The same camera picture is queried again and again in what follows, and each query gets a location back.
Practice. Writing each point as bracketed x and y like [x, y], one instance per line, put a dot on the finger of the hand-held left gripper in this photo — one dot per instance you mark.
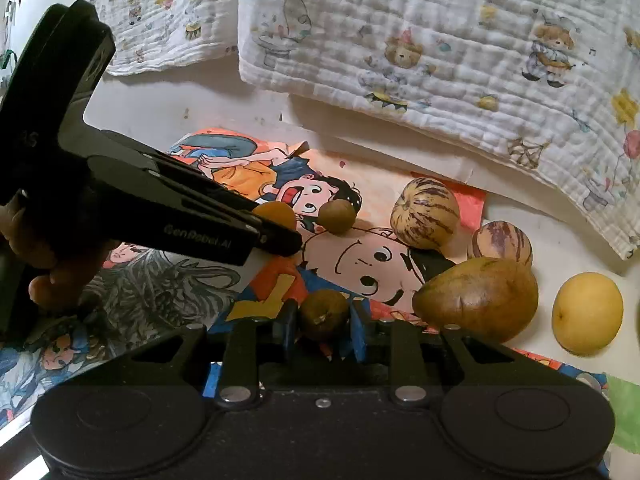
[200, 225]
[175, 172]

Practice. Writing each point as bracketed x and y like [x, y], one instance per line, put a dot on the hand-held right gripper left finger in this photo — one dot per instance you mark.
[287, 330]

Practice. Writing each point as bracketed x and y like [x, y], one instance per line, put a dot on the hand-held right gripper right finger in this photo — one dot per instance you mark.
[359, 332]

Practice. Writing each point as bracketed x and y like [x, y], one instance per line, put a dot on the small brown round fruit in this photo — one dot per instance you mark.
[337, 216]
[324, 315]
[277, 212]

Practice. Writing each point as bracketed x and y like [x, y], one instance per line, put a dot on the large striped pepino melon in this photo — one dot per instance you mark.
[425, 212]

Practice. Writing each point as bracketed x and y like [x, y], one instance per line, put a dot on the yellow round fruit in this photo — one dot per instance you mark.
[587, 312]

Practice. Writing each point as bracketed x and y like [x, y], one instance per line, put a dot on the person's left hand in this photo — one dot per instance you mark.
[55, 285]

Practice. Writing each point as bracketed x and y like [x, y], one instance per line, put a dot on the grey comic poster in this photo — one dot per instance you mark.
[150, 285]

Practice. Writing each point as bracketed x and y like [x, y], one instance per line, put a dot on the large brownish green mango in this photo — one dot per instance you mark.
[475, 300]

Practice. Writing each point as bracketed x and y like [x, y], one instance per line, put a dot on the small white printed cloth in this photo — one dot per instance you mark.
[165, 15]

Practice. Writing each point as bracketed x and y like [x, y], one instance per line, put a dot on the orange cartoon poster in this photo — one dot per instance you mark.
[360, 180]

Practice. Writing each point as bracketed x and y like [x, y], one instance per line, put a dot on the small striped pepino melon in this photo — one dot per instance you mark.
[502, 240]

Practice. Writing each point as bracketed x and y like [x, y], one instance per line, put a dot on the green cartoon poster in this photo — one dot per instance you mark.
[625, 410]

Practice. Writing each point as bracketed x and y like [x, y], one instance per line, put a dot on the large white printed blanket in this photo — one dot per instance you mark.
[425, 35]

